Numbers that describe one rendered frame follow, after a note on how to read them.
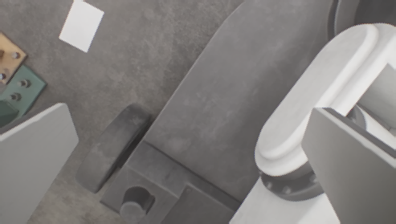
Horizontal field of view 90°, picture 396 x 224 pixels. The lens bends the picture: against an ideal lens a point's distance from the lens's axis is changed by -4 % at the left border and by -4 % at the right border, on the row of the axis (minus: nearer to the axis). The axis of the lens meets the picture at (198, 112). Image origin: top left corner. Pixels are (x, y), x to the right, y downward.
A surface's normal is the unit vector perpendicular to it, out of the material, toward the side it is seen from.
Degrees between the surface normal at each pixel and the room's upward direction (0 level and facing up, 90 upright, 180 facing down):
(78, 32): 0
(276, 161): 90
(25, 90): 0
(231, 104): 0
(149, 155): 45
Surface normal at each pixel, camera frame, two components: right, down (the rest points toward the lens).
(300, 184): -0.82, -0.57
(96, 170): 0.04, 0.20
